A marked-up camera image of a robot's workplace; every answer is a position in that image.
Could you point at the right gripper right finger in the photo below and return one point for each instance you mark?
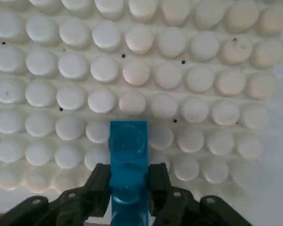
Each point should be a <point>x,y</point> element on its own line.
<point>179,209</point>

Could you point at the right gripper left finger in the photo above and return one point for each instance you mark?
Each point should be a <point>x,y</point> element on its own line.
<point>61,207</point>

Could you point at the blue three-stud block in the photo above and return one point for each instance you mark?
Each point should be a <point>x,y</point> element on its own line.
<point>128,153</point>

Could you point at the white studded baseplate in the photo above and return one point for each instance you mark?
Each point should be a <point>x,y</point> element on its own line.
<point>167,77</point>

